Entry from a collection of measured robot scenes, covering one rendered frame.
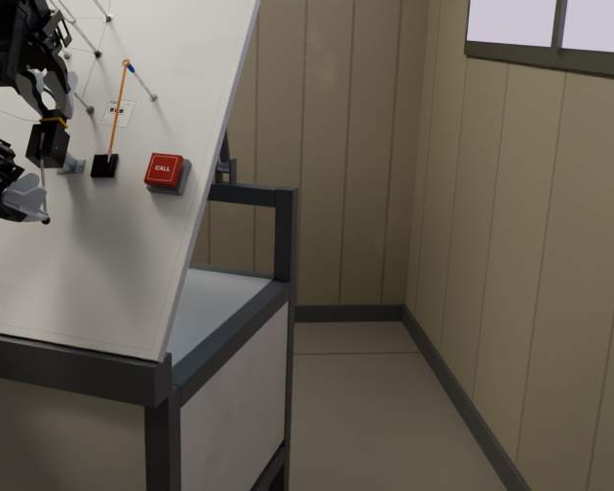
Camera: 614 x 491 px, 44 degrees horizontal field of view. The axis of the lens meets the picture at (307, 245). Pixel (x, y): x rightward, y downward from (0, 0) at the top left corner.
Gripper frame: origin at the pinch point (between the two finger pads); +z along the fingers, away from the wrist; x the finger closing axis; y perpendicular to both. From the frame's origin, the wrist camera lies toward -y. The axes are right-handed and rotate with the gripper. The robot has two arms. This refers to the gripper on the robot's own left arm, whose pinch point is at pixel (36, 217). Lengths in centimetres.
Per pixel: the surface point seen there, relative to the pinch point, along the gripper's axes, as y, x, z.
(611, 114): 83, -5, 96
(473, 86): 82, 73, 153
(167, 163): 18.8, -5.2, 8.0
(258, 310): 3.8, -5.9, 47.4
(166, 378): -3.5, -26.6, 15.8
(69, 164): 7.5, 7.2, 3.3
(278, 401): -13, -8, 71
